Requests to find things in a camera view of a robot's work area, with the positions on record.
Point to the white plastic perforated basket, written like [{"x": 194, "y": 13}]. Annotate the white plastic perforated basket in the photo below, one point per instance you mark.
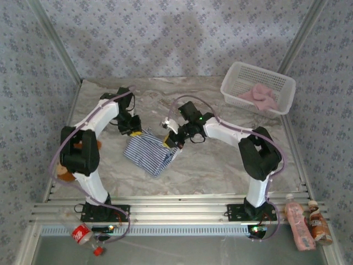
[{"x": 286, "y": 91}]

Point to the brown plush toy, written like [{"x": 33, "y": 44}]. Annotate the brown plush toy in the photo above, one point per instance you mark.
[{"x": 66, "y": 176}]

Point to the aluminium corner post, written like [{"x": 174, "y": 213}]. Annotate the aluminium corner post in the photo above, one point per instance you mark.
[
  {"x": 300, "y": 36},
  {"x": 55, "y": 41}
]

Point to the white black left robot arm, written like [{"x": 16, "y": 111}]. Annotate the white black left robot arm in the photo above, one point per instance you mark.
[{"x": 96, "y": 118}]

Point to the pink drink bottle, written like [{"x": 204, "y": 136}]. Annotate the pink drink bottle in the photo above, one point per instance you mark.
[{"x": 298, "y": 223}]

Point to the brown drink bottle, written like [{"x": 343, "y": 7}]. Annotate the brown drink bottle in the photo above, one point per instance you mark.
[{"x": 318, "y": 226}]

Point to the aluminium frame rails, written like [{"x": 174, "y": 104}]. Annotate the aluminium frame rails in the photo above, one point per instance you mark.
[{"x": 176, "y": 209}]

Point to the blue white striped tank top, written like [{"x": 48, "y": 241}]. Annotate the blue white striped tank top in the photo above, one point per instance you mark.
[{"x": 149, "y": 154}]

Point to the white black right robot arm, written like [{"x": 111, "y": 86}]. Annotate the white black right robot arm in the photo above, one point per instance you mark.
[{"x": 229, "y": 131}]

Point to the clear red label cola bottle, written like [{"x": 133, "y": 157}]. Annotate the clear red label cola bottle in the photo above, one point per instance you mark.
[{"x": 81, "y": 234}]

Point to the small lit circuit board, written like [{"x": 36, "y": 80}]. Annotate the small lit circuit board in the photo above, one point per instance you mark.
[
  {"x": 257, "y": 229},
  {"x": 103, "y": 228}
]

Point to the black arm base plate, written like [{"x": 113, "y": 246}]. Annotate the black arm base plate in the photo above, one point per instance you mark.
[
  {"x": 121, "y": 211},
  {"x": 234, "y": 212}
]

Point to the pink ribbed tank top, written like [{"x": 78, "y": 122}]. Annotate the pink ribbed tank top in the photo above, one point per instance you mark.
[{"x": 259, "y": 96}]

